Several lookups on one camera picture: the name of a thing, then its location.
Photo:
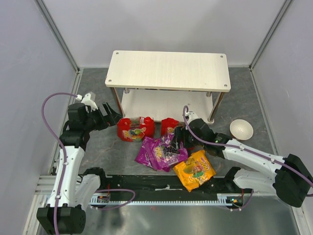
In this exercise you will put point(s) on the purple candy bag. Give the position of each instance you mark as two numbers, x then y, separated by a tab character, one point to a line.
145	156
163	154

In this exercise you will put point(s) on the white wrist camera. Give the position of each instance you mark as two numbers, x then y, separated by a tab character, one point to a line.
189	116
88	99

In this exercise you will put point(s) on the white two-tier wooden shelf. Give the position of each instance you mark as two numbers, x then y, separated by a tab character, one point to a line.
159	84

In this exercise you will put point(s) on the white ceramic bowl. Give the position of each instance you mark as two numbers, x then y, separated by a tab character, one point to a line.
241	129

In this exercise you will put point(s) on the red candy bag left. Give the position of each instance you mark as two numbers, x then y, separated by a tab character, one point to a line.
135	129

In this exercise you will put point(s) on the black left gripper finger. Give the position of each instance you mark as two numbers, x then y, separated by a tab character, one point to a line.
114	117
110	112

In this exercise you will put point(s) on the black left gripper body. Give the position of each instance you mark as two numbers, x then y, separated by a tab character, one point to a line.
102	117

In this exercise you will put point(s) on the aluminium corner frame right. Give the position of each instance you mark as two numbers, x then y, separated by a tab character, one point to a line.
270	33

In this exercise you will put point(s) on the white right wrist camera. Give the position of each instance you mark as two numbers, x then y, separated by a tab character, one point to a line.
189	116

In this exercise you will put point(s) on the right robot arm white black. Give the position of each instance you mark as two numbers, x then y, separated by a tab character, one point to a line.
287	177

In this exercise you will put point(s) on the white slotted cable duct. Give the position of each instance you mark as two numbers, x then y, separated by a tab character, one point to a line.
222	200

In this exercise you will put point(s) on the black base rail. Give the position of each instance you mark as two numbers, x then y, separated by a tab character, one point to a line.
153	182

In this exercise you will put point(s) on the red candy bag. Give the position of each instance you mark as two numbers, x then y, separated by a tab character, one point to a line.
168	125
135	129

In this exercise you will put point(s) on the aluminium corner frame left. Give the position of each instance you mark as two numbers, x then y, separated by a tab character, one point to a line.
57	34

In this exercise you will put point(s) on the orange candy bag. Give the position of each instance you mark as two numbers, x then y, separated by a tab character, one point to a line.
195	171

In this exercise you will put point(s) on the aluminium corner frame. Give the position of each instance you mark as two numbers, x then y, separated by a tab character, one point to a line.
57	34
270	33

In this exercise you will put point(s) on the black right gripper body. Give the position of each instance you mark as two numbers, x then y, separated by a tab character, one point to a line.
181	134

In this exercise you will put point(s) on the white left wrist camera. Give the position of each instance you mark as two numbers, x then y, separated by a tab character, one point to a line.
88	99

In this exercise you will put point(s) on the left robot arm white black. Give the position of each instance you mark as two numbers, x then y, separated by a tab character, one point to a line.
65	210

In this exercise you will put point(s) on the red candy bag right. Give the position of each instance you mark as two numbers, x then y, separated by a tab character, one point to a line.
168	125

